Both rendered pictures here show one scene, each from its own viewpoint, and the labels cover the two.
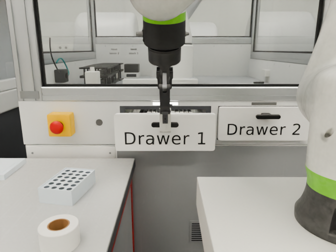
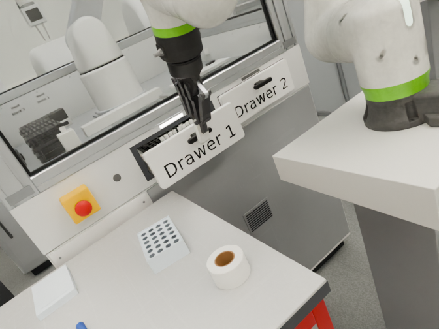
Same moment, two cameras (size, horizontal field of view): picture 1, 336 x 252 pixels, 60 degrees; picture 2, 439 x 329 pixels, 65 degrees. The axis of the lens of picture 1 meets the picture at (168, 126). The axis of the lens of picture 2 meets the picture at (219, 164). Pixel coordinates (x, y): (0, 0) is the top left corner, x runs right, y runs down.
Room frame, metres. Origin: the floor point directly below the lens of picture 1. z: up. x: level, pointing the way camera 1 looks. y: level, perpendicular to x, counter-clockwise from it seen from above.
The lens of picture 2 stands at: (-0.01, 0.35, 1.19)
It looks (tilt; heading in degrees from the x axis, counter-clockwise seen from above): 24 degrees down; 336
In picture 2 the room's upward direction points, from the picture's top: 24 degrees counter-clockwise
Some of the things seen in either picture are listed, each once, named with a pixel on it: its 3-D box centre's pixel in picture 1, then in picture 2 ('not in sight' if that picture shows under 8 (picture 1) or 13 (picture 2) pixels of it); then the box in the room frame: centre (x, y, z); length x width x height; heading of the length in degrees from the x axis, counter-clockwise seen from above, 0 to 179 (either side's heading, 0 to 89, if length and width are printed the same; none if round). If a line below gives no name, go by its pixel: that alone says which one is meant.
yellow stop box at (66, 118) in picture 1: (61, 124); (80, 203); (0.89, 0.34, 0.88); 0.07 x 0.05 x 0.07; 90
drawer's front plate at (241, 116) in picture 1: (263, 123); (258, 92); (0.91, -0.31, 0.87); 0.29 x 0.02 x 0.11; 90
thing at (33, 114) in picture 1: (174, 99); (138, 121); (1.39, -0.03, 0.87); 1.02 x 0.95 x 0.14; 90
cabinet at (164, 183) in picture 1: (175, 188); (186, 209); (1.39, -0.04, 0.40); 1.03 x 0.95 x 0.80; 90
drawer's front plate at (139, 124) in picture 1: (165, 132); (197, 143); (0.81, 0.01, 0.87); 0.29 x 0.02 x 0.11; 90
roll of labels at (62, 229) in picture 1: (59, 234); (228, 266); (0.46, 0.20, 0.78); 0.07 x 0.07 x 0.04
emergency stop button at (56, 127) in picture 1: (57, 127); (83, 207); (0.86, 0.34, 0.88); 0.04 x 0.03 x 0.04; 90
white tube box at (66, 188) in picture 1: (68, 185); (162, 243); (0.66, 0.25, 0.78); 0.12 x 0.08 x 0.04; 169
